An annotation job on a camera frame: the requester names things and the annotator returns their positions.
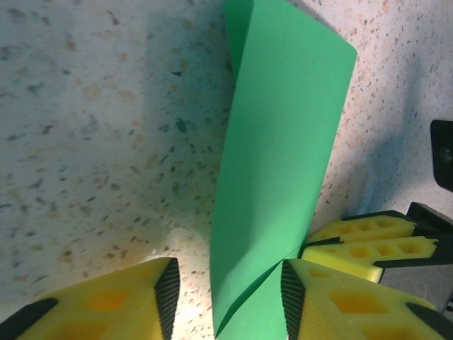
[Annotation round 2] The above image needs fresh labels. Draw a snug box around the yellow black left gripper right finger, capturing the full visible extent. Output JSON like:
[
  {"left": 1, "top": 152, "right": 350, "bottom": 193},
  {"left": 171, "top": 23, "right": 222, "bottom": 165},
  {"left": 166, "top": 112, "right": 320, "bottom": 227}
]
[{"left": 280, "top": 258, "right": 453, "bottom": 340}]

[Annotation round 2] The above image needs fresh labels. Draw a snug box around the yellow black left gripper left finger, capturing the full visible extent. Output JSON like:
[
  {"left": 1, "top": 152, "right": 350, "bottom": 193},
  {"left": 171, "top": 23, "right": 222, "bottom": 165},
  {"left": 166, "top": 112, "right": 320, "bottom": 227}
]
[{"left": 0, "top": 256, "right": 182, "bottom": 340}]

